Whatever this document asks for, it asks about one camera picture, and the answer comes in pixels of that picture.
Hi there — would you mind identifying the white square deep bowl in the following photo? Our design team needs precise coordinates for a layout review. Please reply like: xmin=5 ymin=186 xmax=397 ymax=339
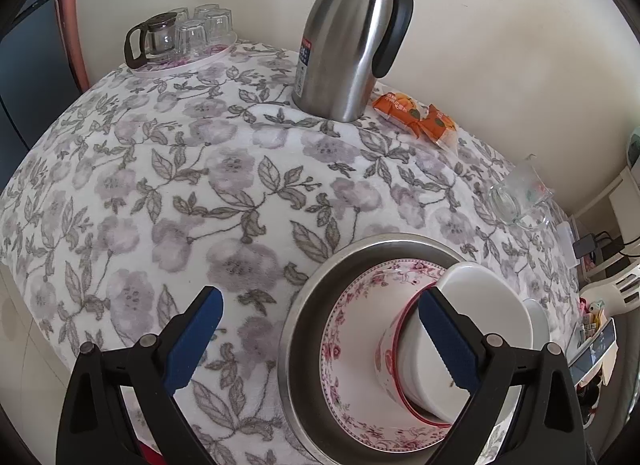
xmin=397 ymin=261 xmax=534 ymax=423

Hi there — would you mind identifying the strawberry pattern red-rim bowl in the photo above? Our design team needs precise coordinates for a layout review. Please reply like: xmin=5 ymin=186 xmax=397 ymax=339
xmin=374 ymin=279 xmax=452 ymax=428

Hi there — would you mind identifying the pink floral round plate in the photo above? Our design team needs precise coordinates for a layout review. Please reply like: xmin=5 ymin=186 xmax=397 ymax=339
xmin=319 ymin=258 xmax=451 ymax=454

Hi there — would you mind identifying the large stainless steel basin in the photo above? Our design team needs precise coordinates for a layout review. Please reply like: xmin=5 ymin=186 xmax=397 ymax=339
xmin=278 ymin=233 xmax=463 ymax=464

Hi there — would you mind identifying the small white floral bowl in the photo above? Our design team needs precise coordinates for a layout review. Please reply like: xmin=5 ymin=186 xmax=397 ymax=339
xmin=523 ymin=298 xmax=551 ymax=350

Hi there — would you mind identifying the red embroidered cloth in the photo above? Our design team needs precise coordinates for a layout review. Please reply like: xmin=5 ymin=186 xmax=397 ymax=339
xmin=138 ymin=441 xmax=166 ymax=465

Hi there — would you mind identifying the white side shelf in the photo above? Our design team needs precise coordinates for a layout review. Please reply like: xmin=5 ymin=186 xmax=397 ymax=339
xmin=570 ymin=167 xmax=639 ymax=317

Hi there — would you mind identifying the black power adapter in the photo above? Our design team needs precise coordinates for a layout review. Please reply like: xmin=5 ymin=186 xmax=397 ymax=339
xmin=573 ymin=233 xmax=598 ymax=259

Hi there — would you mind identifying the white power strip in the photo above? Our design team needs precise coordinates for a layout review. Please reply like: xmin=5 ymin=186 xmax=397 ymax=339
xmin=555 ymin=222 xmax=579 ymax=269

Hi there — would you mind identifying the clear glass mug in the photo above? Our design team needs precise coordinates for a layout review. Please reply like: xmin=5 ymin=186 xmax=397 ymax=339
xmin=488 ymin=154 xmax=552 ymax=231

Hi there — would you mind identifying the floral grey white tablecloth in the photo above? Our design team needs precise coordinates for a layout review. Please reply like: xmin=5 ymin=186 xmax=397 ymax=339
xmin=1 ymin=42 xmax=578 ymax=464

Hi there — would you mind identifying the orange snack packet right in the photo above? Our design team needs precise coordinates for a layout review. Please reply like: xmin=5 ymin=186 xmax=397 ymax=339
xmin=416 ymin=103 xmax=459 ymax=152

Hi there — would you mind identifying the orange snack packet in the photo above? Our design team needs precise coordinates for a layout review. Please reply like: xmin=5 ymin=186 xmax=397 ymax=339
xmin=416 ymin=103 xmax=459 ymax=152
xmin=372 ymin=92 xmax=421 ymax=127

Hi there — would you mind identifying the dark blue cabinet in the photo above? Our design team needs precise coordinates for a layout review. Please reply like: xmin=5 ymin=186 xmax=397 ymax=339
xmin=0 ymin=0 xmax=87 ymax=157

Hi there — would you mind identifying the orange snack packet left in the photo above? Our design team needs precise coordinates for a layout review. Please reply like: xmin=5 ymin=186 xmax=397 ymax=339
xmin=372 ymin=92 xmax=421 ymax=127

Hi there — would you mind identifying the upturned clear drinking glass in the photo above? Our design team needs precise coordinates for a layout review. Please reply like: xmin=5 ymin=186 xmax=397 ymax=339
xmin=176 ymin=19 xmax=208 ymax=58
xmin=203 ymin=7 xmax=233 ymax=45

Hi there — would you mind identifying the pink rolled mat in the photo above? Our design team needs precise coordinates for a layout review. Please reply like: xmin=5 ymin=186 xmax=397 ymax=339
xmin=54 ymin=0 xmax=90 ymax=92

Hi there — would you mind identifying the stainless steel thermos jug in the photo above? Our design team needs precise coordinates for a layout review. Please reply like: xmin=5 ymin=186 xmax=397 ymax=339
xmin=292 ymin=0 xmax=413 ymax=123

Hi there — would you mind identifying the glass teapot black handle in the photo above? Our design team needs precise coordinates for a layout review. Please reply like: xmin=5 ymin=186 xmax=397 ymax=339
xmin=124 ymin=11 xmax=177 ymax=69

